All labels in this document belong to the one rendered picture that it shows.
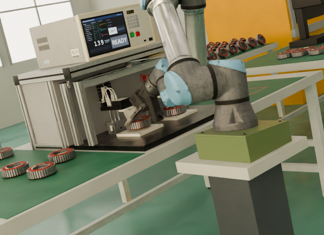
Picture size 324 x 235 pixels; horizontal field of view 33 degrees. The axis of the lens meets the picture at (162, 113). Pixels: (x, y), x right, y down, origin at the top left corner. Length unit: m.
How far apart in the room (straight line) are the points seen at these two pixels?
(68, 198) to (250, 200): 0.59
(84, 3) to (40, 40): 7.96
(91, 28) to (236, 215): 1.06
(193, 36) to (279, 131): 0.52
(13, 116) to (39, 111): 6.88
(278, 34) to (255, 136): 4.26
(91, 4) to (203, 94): 8.99
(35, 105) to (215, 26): 4.06
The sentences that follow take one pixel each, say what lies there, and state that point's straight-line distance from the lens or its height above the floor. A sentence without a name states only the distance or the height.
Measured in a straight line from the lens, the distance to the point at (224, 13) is 6.26.
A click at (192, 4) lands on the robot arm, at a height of 1.26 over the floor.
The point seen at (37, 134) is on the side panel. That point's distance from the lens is 2.62.
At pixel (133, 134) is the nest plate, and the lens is 2.30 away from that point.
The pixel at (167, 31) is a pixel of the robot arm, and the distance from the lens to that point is 1.85.
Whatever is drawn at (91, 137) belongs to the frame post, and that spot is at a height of 0.80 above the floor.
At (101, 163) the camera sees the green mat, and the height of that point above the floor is 0.75.
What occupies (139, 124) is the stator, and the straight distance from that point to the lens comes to 2.31.
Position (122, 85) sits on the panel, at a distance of 2.65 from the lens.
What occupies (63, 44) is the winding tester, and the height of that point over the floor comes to 1.21.
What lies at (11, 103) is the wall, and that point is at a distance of 9.42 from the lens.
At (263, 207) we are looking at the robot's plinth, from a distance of 1.82.
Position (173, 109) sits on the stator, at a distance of 2.48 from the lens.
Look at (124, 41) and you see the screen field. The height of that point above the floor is 1.16.
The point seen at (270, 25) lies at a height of 0.88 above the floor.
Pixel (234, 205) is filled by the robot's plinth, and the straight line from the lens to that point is 1.84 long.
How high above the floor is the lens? 1.24
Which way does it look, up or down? 10 degrees down
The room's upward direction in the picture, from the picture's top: 13 degrees counter-clockwise
